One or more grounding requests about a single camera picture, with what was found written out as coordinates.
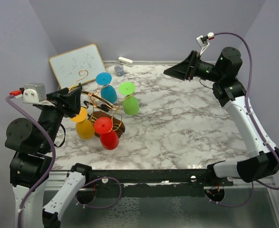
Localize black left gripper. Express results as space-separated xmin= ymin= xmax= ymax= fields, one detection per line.
xmin=38 ymin=86 xmax=82 ymax=150

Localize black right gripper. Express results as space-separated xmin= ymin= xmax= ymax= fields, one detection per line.
xmin=164 ymin=50 xmax=223 ymax=83

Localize blue plastic wine glass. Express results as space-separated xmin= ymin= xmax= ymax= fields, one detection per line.
xmin=96 ymin=72 xmax=117 ymax=104

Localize green plastic wine glass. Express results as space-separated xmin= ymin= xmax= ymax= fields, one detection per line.
xmin=119 ymin=82 xmax=140 ymax=115

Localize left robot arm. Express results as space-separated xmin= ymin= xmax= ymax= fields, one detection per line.
xmin=5 ymin=86 xmax=93 ymax=228

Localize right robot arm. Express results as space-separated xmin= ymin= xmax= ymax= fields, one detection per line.
xmin=164 ymin=47 xmax=279 ymax=186

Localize yellow plastic wine glass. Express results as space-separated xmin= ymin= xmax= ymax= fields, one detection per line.
xmin=71 ymin=107 xmax=95 ymax=140

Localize red plastic wine glass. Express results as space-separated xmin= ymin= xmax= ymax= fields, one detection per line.
xmin=93 ymin=117 xmax=119 ymax=150

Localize small whiteboard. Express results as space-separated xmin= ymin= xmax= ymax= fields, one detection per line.
xmin=48 ymin=44 xmax=106 ymax=88

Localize small blue-lidded jar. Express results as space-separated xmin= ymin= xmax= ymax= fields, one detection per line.
xmin=114 ymin=65 xmax=125 ymax=76

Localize white eraser block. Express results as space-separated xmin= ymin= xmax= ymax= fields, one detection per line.
xmin=118 ymin=57 xmax=133 ymax=67

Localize gold wire glass rack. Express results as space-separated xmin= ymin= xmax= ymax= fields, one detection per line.
xmin=67 ymin=69 xmax=126 ymax=138

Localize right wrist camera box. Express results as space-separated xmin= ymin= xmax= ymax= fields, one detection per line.
xmin=196 ymin=32 xmax=214 ymax=48

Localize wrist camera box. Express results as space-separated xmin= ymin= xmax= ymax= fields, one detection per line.
xmin=22 ymin=83 xmax=47 ymax=104
xmin=196 ymin=32 xmax=214 ymax=48

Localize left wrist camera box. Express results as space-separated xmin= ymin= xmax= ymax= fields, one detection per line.
xmin=22 ymin=83 xmax=47 ymax=104

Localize black front mounting rail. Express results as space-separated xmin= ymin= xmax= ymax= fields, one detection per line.
xmin=79 ymin=166 xmax=233 ymax=190

